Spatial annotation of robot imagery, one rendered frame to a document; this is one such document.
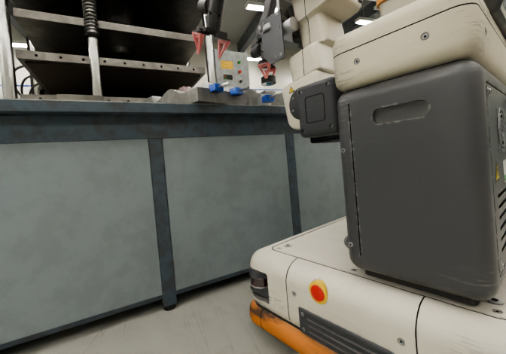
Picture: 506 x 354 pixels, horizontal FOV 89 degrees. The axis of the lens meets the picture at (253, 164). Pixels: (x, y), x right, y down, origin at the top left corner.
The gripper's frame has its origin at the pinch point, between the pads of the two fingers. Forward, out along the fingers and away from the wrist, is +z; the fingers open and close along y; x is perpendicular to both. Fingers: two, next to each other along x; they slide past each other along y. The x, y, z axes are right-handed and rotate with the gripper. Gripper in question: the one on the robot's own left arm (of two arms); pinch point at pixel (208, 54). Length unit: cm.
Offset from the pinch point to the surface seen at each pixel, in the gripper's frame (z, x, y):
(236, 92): 12.0, 9.5, -9.9
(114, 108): 23.5, 2.3, 34.8
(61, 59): 22, -101, 41
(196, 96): 15.4, 8.8, 7.7
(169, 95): 20.2, -12.5, 9.7
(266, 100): 13.4, 14.0, -23.3
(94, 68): 23, -91, 25
